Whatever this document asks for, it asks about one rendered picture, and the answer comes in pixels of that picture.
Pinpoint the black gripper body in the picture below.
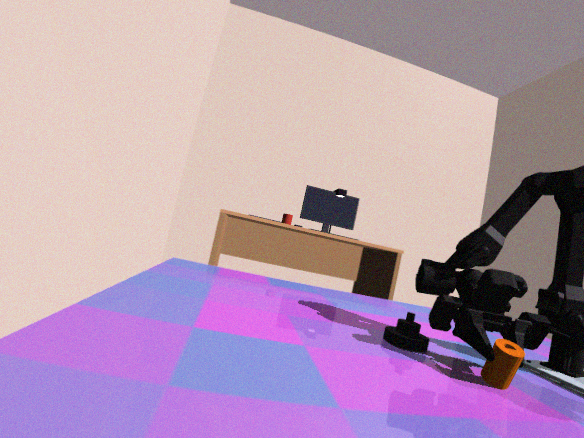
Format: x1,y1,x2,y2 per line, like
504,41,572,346
428,283,553,350

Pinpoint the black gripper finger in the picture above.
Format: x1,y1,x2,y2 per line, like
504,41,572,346
504,319,532,351
452,308,495,362

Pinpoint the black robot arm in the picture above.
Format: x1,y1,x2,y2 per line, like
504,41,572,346
415,165,584,378

